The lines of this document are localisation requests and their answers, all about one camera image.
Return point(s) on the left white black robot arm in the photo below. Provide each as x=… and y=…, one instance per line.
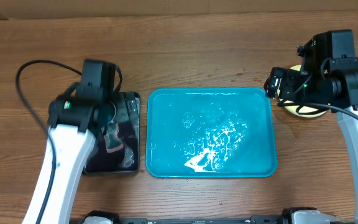
x=71, y=153

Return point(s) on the black water tray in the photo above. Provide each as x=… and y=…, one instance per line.
x=127, y=160

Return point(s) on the pink sponge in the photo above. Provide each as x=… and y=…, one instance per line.
x=112, y=140

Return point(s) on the teal plastic tray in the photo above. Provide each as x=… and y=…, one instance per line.
x=210, y=133

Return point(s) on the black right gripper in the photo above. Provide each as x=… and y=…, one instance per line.
x=286, y=83

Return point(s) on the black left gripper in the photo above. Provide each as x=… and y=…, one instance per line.
x=123, y=113

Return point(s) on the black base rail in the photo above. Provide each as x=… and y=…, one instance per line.
x=288, y=216

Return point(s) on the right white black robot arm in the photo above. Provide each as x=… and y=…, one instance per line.
x=346, y=110

